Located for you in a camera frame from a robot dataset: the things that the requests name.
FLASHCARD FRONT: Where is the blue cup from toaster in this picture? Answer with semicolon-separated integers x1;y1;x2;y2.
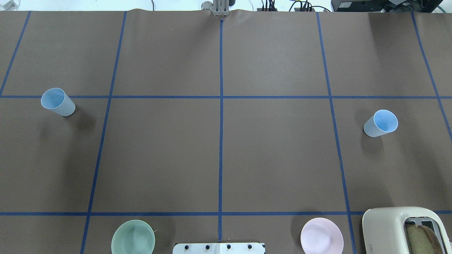
40;88;76;117

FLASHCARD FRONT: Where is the pink plastic bowl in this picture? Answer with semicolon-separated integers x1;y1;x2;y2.
300;217;344;254

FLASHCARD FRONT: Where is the green plastic bowl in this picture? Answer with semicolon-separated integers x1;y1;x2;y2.
111;220;156;254

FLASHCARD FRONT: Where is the blue cup near toaster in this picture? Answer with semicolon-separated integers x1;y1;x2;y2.
363;109;398;137

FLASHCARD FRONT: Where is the cream two-slot toaster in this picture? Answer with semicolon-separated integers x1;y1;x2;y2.
362;206;451;254

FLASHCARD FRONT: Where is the toast bread slice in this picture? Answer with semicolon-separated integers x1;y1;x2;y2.
406;225;443;254

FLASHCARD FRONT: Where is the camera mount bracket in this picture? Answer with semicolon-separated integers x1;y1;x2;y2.
201;0;236;17

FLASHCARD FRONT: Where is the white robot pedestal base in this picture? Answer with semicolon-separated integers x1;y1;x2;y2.
172;242;266;254

